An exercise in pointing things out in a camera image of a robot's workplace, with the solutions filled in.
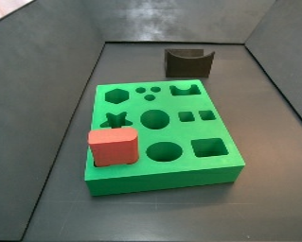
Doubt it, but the red oval block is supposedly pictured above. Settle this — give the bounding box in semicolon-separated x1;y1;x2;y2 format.
88;128;140;167

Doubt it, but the black curved fixture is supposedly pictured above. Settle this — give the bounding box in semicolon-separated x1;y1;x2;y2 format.
165;49;216;78

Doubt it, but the green foam shape-sorter block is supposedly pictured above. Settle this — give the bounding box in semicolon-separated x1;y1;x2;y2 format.
85;79;245;196

